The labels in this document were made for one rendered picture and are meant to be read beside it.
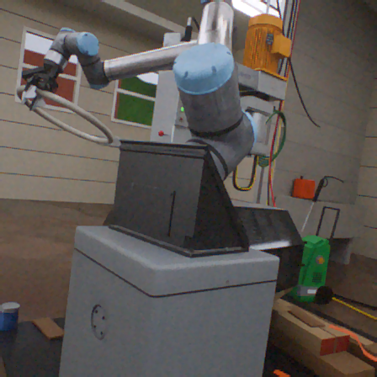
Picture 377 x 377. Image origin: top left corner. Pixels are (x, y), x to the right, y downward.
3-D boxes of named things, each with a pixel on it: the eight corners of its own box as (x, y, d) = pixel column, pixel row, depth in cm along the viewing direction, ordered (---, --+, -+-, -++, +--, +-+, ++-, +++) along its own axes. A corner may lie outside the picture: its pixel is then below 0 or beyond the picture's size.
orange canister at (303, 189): (287, 198, 517) (290, 174, 516) (307, 199, 549) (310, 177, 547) (300, 200, 500) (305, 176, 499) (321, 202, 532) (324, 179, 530)
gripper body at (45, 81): (42, 87, 151) (56, 62, 153) (27, 82, 154) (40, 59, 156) (53, 97, 158) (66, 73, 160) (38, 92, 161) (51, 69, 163)
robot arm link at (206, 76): (242, 128, 94) (241, 22, 148) (230, 62, 82) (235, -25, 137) (184, 136, 97) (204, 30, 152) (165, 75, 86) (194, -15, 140)
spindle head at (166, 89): (193, 155, 246) (202, 87, 243) (216, 156, 229) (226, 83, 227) (148, 147, 222) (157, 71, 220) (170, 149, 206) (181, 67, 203)
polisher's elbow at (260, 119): (230, 139, 261) (234, 111, 260) (244, 143, 276) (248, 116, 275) (253, 140, 249) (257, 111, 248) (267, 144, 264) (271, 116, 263)
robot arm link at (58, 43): (71, 25, 154) (56, 25, 160) (56, 50, 152) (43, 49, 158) (86, 40, 162) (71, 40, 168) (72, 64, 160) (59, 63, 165)
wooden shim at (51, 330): (32, 322, 221) (32, 320, 221) (48, 319, 228) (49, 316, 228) (49, 340, 203) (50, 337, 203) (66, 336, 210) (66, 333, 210)
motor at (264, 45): (255, 83, 280) (262, 30, 278) (289, 80, 256) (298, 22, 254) (230, 73, 262) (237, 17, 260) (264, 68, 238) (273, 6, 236)
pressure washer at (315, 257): (308, 291, 369) (321, 204, 365) (331, 305, 336) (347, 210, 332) (278, 290, 358) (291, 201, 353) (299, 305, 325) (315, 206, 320)
